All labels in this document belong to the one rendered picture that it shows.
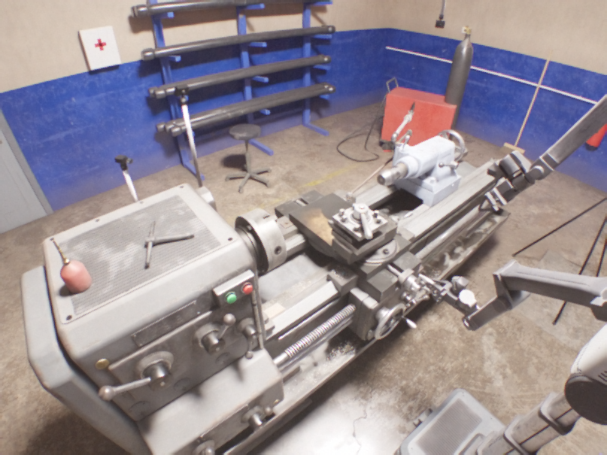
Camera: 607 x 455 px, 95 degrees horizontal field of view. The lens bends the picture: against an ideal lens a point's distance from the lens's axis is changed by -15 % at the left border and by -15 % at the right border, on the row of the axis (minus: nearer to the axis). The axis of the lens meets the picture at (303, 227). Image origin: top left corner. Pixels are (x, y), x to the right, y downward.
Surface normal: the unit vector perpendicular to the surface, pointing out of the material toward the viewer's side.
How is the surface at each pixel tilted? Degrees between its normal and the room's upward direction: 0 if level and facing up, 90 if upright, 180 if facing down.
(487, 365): 0
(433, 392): 0
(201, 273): 45
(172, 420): 32
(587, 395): 90
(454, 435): 0
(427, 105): 90
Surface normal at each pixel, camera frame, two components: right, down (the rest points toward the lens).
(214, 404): 0.33, -0.39
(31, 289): 0.00, -0.77
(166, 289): 0.44, -0.20
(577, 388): -0.81, 0.37
